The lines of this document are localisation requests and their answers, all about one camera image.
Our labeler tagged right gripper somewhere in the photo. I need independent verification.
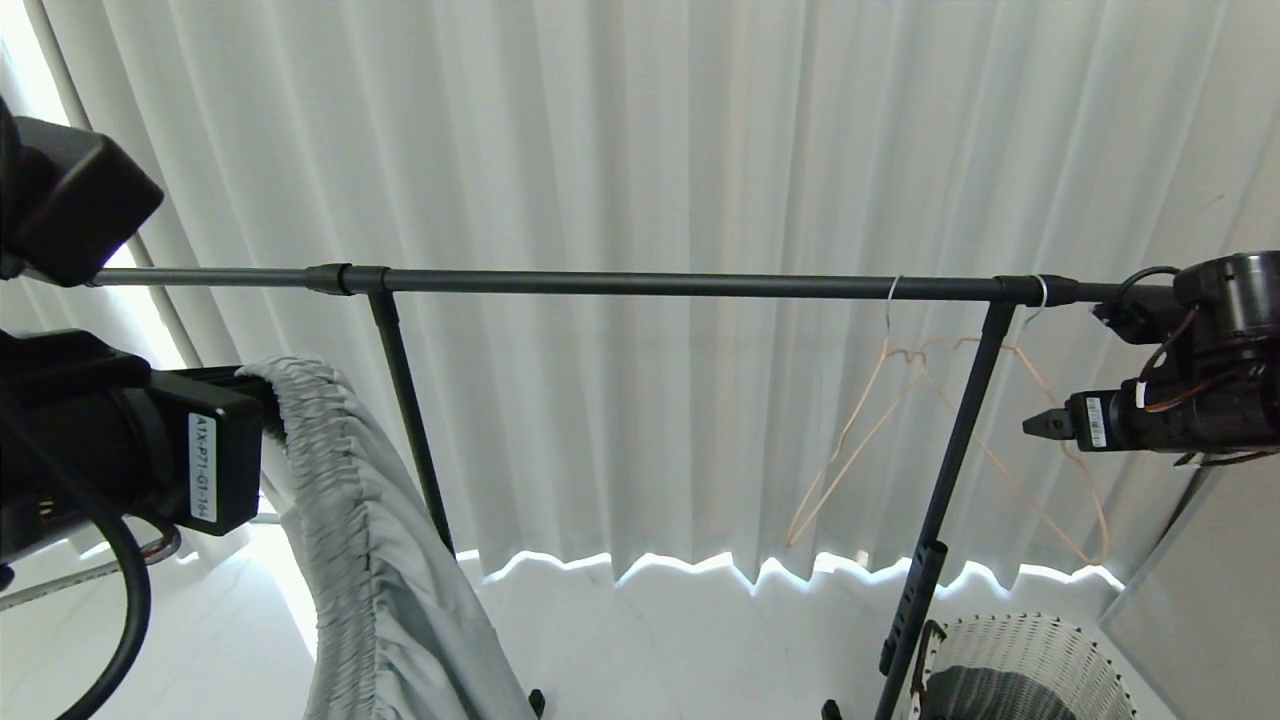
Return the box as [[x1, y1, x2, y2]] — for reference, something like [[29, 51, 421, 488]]
[[1022, 385, 1201, 454]]

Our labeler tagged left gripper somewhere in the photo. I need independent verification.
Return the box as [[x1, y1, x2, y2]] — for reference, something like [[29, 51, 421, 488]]
[[0, 372, 265, 537]]

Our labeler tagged pink clothes hanger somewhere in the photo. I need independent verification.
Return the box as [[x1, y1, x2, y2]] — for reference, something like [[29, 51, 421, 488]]
[[915, 275, 1111, 568], [785, 278, 936, 549]]

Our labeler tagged white laundry basket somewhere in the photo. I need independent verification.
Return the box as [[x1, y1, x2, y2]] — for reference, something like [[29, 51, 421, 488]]
[[910, 613, 1141, 720]]

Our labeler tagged black clothes rack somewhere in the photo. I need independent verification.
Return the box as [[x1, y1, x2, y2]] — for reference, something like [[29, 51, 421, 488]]
[[88, 263, 1181, 720]]

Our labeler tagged white curtain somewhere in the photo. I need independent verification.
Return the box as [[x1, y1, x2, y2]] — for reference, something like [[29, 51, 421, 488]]
[[40, 0, 1280, 591]]

